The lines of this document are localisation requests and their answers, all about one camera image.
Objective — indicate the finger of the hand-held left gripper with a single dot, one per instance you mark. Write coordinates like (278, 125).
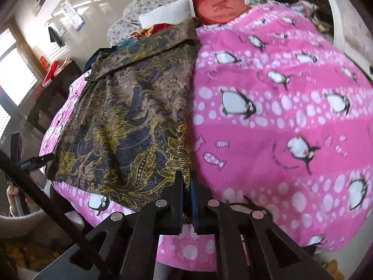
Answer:
(35, 162)

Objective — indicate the person's left forearm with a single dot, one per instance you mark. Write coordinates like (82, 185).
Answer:
(35, 224)

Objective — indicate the window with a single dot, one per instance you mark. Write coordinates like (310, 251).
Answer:
(14, 78)

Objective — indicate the person's yellow patterned clothing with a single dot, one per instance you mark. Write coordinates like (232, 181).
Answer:
(29, 253)

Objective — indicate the teal cloth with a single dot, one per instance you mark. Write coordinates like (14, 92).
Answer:
(126, 44)

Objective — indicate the pink penguin print blanket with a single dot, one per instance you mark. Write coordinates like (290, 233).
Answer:
(262, 128)

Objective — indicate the white ornate upholstered chair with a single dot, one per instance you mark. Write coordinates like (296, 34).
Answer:
(349, 20)

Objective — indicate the person's left hand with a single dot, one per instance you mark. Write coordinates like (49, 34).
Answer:
(11, 199)

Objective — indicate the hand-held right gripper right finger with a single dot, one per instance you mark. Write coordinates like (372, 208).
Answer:
(195, 204)

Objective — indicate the wall calendar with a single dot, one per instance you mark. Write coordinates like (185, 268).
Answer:
(72, 14)

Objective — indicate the dark green hanging cloth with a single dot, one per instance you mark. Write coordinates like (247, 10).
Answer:
(54, 35)

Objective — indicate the dark wooden cabinet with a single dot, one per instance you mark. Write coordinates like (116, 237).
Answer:
(52, 102)

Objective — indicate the brown floral patterned garment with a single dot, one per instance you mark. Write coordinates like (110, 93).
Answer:
(131, 108)

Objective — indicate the dark clothes pile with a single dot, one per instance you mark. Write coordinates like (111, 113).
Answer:
(93, 59)

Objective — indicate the white square pillow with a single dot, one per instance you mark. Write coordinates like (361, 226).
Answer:
(169, 13)

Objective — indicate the small red wall sign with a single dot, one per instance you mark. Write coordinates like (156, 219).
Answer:
(43, 62)

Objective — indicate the mixed clothes heap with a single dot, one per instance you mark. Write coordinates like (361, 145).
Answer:
(309, 14)

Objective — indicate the red and yellow blanket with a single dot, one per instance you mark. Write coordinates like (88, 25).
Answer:
(158, 29)

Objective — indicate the floral upholstered headboard cushion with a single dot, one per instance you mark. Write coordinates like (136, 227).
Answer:
(145, 3)

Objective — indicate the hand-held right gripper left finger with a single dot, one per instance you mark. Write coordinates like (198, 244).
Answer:
(177, 210)

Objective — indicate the red box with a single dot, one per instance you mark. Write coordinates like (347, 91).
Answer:
(50, 73)

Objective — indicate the red heart-shaped pillow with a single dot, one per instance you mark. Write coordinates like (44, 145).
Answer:
(221, 8)

